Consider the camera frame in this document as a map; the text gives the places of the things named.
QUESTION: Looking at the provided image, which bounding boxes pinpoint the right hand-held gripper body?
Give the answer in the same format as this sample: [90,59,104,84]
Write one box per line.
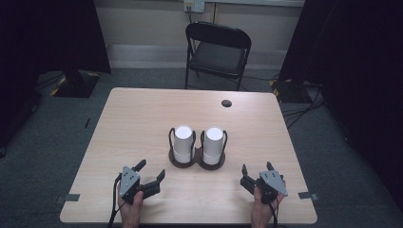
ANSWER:
[240,169,289,204]

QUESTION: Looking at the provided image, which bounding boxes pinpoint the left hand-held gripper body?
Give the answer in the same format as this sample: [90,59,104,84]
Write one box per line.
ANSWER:
[117,165,153,205]

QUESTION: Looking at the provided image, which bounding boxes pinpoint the dark double cup holder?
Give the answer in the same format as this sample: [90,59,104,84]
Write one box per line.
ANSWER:
[167,126,229,171]

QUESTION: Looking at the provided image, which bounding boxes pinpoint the person's left hand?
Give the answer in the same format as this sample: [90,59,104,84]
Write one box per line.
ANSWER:
[117,183,144,228]

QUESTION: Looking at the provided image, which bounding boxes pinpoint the person's right hand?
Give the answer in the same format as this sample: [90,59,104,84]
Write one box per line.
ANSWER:
[251,180,286,228]

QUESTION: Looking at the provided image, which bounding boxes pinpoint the grey tape strip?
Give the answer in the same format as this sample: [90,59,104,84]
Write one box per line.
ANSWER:
[297,191,319,201]
[55,193,81,204]

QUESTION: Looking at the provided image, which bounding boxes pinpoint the black stand base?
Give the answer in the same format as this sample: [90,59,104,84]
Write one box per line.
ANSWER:
[269,78,324,104]
[49,69,102,99]

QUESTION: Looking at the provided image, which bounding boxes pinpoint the black folding chair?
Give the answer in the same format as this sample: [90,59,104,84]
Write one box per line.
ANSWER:
[184,21,253,92]

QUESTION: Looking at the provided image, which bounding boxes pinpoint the black curtain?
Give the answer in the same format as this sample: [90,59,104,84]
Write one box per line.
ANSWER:
[0,0,112,150]
[278,0,403,203]

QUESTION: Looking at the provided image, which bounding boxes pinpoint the left hand-held gripper cable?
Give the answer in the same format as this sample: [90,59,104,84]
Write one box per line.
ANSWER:
[107,173,124,228]

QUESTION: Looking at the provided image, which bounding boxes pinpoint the hand-held gripper cable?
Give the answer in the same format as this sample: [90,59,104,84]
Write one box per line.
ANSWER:
[107,173,124,228]
[267,198,281,228]

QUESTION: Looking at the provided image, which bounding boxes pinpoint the right hand-held gripper cable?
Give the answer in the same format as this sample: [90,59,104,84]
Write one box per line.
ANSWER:
[267,198,281,228]

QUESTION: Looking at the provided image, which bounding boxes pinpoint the black floor cables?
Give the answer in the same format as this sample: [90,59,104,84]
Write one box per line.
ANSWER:
[281,80,328,129]

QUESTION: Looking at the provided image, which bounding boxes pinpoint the white wall socket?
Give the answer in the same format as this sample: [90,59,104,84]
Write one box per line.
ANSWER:
[183,0,206,13]

